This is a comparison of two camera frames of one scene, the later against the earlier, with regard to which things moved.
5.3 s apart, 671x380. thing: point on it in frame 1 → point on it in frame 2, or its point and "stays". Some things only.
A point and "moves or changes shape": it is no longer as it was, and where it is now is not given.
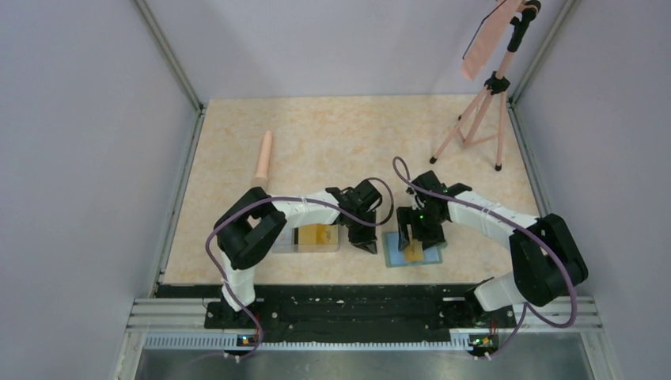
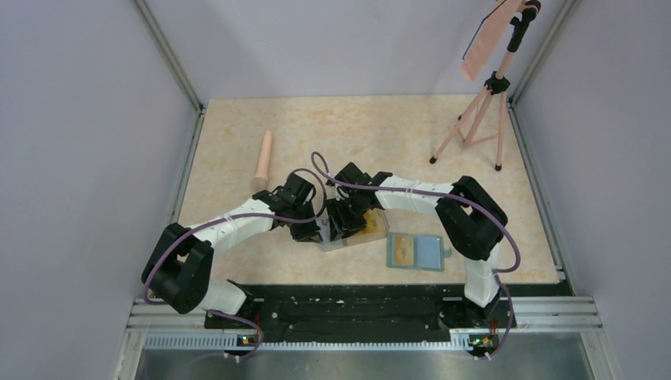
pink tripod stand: (484, 121) stays
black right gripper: (406, 216) → (341, 226)
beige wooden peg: (260, 178) stays
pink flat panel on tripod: (486, 36) stays
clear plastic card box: (307, 238) moves or changes shape
